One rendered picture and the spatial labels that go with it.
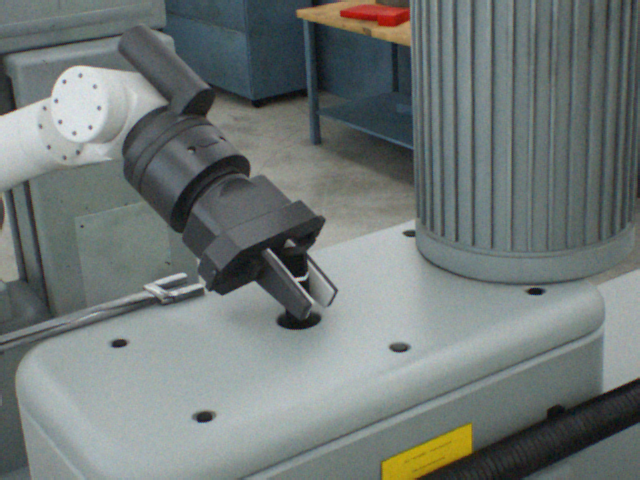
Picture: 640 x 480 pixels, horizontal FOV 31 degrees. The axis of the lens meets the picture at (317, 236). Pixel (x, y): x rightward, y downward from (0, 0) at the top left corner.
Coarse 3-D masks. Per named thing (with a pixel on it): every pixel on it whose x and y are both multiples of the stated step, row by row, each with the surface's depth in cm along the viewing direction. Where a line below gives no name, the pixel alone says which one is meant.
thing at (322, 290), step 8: (288, 240) 94; (296, 240) 95; (280, 256) 96; (312, 264) 94; (312, 272) 94; (320, 272) 93; (312, 280) 94; (320, 280) 93; (328, 280) 93; (312, 288) 94; (320, 288) 93; (328, 288) 93; (336, 288) 93; (312, 296) 94; (320, 296) 94; (328, 296) 93; (320, 304) 94; (328, 304) 94
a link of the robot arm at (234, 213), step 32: (192, 128) 96; (160, 160) 95; (192, 160) 94; (224, 160) 95; (160, 192) 95; (192, 192) 95; (224, 192) 94; (256, 192) 96; (192, 224) 94; (224, 224) 92; (256, 224) 93; (288, 224) 94; (320, 224) 98; (224, 256) 90; (256, 256) 93; (224, 288) 93
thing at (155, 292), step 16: (144, 288) 101; (160, 288) 101; (192, 288) 100; (112, 304) 98; (128, 304) 98; (144, 304) 99; (160, 304) 99; (48, 320) 96; (64, 320) 96; (80, 320) 96; (96, 320) 96; (0, 336) 94; (16, 336) 93; (32, 336) 94; (48, 336) 94
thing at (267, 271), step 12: (264, 252) 92; (252, 264) 93; (264, 264) 93; (276, 264) 92; (252, 276) 93; (264, 276) 93; (276, 276) 92; (288, 276) 92; (264, 288) 94; (276, 288) 92; (288, 288) 91; (300, 288) 91; (288, 300) 92; (300, 300) 91; (312, 300) 91; (300, 312) 91
